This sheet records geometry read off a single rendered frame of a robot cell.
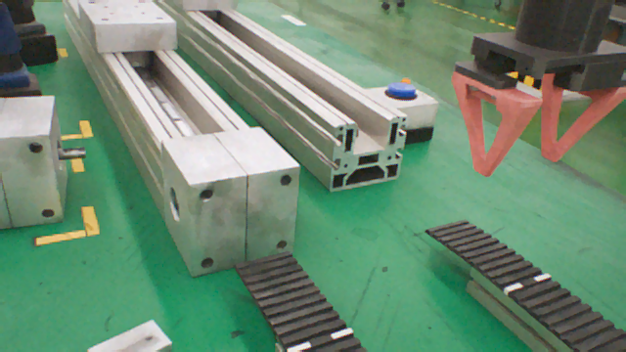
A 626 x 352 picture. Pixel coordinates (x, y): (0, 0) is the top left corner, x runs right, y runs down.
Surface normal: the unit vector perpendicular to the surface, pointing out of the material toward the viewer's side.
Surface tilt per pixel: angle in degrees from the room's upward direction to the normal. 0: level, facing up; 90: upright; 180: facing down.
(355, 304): 0
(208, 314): 0
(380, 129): 90
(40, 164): 90
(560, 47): 90
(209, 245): 90
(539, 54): 1
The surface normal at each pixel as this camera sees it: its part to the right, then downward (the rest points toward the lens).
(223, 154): 0.08, -0.88
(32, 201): 0.34, 0.47
